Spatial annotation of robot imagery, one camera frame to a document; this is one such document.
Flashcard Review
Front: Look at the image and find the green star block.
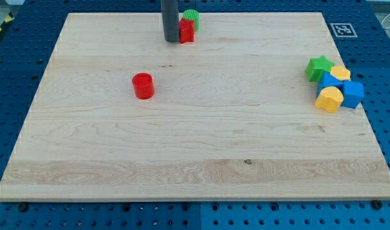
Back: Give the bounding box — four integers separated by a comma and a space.
306, 56, 334, 82

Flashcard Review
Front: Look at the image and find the green cylinder block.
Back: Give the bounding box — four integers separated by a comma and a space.
183, 9, 200, 32

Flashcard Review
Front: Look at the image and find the yellow black hazard tape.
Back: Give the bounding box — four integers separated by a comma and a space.
0, 12, 15, 41

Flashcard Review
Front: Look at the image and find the yellow heart block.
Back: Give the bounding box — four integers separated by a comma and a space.
314, 86, 344, 113

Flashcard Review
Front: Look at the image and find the red cylinder block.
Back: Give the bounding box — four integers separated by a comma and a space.
132, 72, 154, 100

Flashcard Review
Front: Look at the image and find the blue triangle block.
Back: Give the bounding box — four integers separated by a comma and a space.
317, 72, 343, 96

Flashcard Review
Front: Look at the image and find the yellow hexagon block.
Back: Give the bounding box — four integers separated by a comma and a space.
330, 66, 351, 81

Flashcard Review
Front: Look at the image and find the white fiducial marker tag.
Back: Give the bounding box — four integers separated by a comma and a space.
330, 23, 357, 38

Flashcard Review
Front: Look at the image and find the blue cube block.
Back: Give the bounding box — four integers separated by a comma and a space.
341, 80, 364, 109

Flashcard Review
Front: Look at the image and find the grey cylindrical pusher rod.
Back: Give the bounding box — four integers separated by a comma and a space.
160, 0, 179, 43

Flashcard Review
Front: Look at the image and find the wooden board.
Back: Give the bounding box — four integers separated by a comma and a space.
0, 12, 390, 202

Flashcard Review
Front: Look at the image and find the red star block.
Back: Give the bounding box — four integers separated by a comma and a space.
179, 18, 195, 43

